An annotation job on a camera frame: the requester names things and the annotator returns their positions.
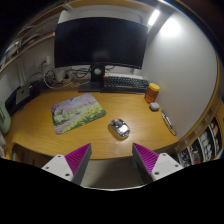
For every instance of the black desktop stand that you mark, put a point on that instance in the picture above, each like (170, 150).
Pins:
(11, 101)

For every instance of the black curved monitor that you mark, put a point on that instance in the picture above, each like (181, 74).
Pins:
(100, 43)

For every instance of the white power strip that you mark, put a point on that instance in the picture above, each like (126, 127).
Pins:
(61, 76)

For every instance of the floral print mouse pad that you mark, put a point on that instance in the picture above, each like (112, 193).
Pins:
(77, 112)

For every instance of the wall shelf with books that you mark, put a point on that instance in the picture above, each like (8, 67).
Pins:
(26, 41)

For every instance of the transparent computer mouse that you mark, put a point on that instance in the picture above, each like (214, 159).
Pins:
(119, 128)

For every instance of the dark mechanical keyboard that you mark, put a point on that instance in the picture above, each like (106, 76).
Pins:
(125, 84)

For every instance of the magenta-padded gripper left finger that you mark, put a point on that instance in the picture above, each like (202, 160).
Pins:
(59, 166)

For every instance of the orange jar with yellow lid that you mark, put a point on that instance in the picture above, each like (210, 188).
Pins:
(152, 94)

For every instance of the wooden shelf unit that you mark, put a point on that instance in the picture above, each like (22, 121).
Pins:
(203, 146)

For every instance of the small white earbuds case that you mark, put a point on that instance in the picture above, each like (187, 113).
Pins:
(154, 106)

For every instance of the silver mini computer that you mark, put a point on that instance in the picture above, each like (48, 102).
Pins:
(22, 94)

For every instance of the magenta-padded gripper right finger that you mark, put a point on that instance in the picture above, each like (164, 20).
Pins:
(163, 166)

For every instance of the pale green appliance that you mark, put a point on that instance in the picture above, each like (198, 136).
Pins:
(4, 119)

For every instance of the ceiling light strip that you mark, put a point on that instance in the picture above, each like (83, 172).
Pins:
(153, 17)

